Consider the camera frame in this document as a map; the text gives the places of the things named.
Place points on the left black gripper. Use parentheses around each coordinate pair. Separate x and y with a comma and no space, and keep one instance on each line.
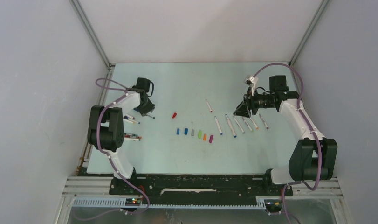
(150,107)

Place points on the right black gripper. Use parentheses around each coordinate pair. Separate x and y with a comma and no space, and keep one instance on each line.
(243,108)

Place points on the brown cap marker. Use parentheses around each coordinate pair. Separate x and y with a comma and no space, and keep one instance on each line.
(129,116)

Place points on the green cap marker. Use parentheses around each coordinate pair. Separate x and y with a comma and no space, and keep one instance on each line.
(247,124)

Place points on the orange cap marker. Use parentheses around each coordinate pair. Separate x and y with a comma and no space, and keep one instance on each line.
(255,125)

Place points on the purple cap marker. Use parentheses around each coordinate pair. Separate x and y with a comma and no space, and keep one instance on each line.
(263,121)

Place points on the light blue marker body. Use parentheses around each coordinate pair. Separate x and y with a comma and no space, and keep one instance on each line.
(218,126)

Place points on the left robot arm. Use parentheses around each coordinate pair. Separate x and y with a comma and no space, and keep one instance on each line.
(106,123)

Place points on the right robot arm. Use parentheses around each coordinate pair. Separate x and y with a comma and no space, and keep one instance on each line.
(313,158)

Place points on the yellow black marker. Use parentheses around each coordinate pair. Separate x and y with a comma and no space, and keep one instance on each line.
(131,121)

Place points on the green red marker cluster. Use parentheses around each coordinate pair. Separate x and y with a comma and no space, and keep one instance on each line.
(132,137)

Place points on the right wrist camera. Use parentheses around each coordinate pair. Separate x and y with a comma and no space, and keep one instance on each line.
(251,81)

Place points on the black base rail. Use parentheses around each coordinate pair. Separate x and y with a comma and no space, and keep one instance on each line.
(199,190)

